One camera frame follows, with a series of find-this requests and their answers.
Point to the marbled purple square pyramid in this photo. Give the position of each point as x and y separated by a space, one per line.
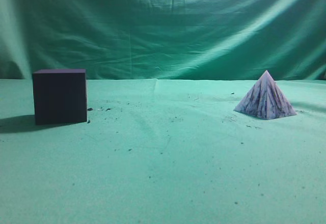
265 100

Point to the dark purple cube block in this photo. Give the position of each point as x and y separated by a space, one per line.
60 96

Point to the green backdrop cloth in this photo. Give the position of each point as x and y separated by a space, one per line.
166 39

